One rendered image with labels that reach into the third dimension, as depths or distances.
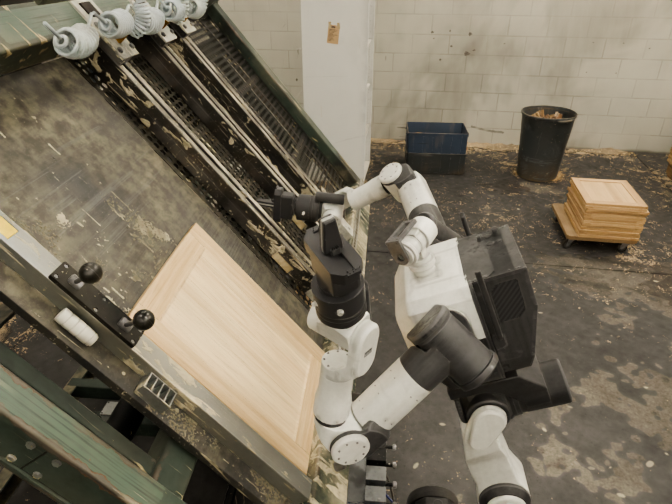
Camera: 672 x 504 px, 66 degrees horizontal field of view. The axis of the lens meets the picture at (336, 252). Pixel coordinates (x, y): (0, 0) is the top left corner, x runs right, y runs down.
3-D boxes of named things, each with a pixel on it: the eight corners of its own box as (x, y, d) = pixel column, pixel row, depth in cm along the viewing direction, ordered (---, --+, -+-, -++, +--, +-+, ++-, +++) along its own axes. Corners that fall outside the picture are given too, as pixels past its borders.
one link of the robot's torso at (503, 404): (511, 388, 145) (500, 357, 140) (522, 427, 133) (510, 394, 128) (465, 399, 148) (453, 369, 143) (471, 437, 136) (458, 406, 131)
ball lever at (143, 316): (123, 339, 101) (148, 334, 91) (108, 326, 99) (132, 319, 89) (137, 324, 103) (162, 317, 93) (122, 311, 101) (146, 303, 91)
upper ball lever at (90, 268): (74, 297, 97) (94, 287, 86) (57, 283, 95) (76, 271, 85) (89, 282, 99) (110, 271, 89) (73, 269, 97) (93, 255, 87)
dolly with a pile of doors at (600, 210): (636, 257, 390) (652, 207, 370) (562, 251, 397) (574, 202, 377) (611, 220, 443) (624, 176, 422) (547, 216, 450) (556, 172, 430)
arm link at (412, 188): (407, 150, 158) (426, 193, 142) (428, 176, 166) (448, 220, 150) (376, 171, 162) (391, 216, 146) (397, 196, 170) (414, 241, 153)
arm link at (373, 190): (350, 182, 170) (401, 155, 161) (368, 200, 176) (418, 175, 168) (350, 204, 163) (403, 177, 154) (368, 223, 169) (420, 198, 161)
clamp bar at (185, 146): (327, 321, 178) (383, 287, 169) (44, 25, 138) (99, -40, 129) (329, 304, 187) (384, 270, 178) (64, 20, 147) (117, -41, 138)
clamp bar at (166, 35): (335, 272, 205) (384, 241, 196) (100, 13, 165) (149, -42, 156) (337, 259, 214) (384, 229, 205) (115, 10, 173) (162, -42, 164)
